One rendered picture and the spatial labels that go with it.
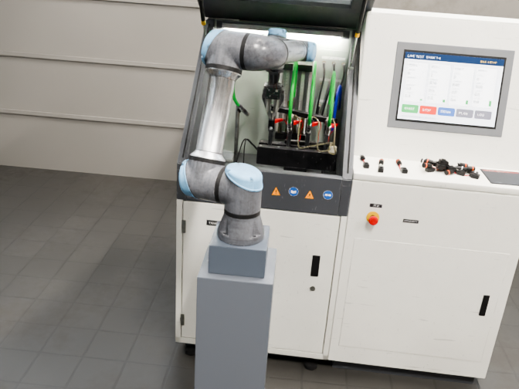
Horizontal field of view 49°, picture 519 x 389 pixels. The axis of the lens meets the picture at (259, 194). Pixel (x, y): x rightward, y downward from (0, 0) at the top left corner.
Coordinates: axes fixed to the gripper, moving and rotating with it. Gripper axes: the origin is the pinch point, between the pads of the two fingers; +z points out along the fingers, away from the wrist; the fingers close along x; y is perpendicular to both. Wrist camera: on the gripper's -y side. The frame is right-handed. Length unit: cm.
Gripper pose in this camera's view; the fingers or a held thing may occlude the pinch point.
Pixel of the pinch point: (271, 115)
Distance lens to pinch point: 240.5
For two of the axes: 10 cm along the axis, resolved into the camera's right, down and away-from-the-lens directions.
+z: -0.6, 9.2, 3.9
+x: 9.9, 1.0, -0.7
